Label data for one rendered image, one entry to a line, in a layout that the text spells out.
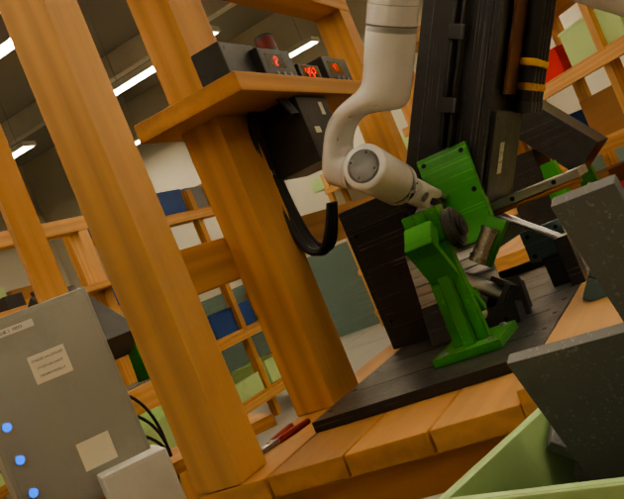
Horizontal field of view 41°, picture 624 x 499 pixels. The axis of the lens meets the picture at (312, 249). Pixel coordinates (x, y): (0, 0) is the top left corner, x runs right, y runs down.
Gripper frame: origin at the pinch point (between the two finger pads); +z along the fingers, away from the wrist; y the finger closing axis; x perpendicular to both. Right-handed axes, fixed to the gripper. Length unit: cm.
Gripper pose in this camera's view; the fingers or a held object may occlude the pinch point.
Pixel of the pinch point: (427, 199)
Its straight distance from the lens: 178.0
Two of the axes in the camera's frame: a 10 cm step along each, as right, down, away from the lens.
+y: -7.7, -4.1, 4.9
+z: 4.8, 1.4, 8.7
